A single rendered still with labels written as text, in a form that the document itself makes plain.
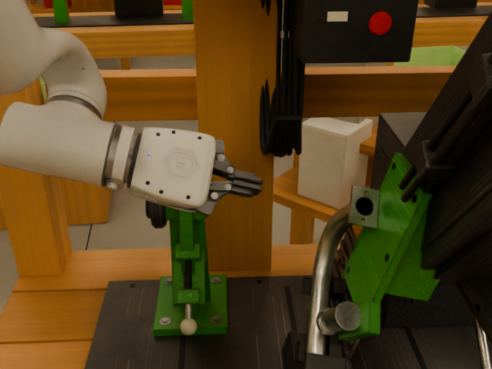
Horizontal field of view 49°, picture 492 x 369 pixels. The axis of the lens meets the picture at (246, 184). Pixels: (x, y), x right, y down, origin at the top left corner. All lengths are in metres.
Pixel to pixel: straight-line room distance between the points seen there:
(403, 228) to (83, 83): 0.45
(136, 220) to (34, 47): 2.47
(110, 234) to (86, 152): 2.25
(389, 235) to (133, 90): 0.58
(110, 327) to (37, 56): 0.56
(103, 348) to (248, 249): 0.35
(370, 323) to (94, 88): 0.47
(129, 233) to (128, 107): 1.88
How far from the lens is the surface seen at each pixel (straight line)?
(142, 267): 1.18
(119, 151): 0.68
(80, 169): 0.69
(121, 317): 1.03
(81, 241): 2.92
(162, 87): 1.06
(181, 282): 0.95
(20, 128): 0.70
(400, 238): 0.69
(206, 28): 0.93
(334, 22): 0.84
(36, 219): 1.13
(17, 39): 0.58
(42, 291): 1.17
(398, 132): 0.90
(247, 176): 0.72
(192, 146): 0.71
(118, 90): 1.07
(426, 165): 0.59
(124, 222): 3.02
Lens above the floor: 1.58
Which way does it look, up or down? 28 degrees down
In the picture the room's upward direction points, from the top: straight up
